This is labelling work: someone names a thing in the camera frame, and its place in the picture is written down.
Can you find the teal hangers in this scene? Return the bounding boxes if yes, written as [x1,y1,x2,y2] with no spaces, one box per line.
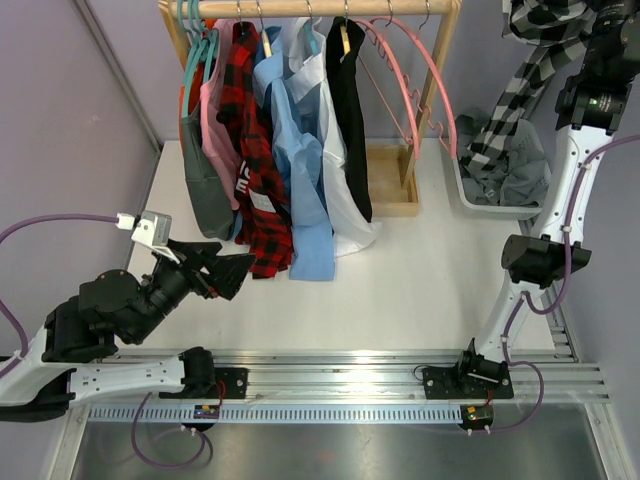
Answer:
[176,1,219,89]

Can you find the red black plaid shirt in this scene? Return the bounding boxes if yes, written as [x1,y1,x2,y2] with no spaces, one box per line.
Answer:
[217,22,293,279]

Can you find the black white plaid shirt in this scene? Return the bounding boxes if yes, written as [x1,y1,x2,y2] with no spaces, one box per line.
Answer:
[459,1,596,170]

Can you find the grey shirt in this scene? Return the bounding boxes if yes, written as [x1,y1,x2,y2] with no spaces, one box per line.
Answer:
[454,107,554,207]

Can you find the dark grey garment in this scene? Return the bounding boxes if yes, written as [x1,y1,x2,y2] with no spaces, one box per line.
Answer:
[180,103,235,240]

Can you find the pink hanger of grey shirt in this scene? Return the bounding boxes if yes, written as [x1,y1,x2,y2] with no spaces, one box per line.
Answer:
[369,10,459,164]

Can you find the wooden hanger of blue shirt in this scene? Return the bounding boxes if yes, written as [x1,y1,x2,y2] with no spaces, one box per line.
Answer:
[260,29,272,58]

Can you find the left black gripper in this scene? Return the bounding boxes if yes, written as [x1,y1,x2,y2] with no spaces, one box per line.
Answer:
[129,238,257,344]

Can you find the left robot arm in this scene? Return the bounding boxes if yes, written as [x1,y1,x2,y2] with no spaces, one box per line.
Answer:
[1,241,256,423]

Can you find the teal hanger of white shirt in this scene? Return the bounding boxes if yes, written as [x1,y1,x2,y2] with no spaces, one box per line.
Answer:
[303,22,321,56]

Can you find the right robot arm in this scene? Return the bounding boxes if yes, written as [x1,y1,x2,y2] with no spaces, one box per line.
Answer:
[442,1,639,399]

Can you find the pink hanger of plaid shirt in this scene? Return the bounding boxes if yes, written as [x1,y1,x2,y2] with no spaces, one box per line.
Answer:
[352,16,426,146]

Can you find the wooden clothes rack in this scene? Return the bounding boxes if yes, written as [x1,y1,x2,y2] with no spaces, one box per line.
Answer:
[158,0,461,217]

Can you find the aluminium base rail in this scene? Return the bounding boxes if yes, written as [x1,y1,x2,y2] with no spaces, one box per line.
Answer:
[88,352,609,425]

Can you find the orange garment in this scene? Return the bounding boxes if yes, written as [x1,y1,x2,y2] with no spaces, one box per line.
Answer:
[179,63,204,118]

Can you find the pink shirt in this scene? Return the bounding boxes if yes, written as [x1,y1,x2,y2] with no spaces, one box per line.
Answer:
[200,19,241,211]

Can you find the light blue shirt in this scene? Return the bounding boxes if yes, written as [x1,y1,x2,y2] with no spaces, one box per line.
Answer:
[253,26,335,281]

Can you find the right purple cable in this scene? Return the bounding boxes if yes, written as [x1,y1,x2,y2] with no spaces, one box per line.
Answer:
[499,137,640,434]

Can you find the white plastic basket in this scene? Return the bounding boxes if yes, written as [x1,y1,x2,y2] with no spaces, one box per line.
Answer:
[452,115,554,221]

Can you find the floor purple cable left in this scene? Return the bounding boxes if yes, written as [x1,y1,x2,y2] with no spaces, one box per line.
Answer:
[130,392,216,469]

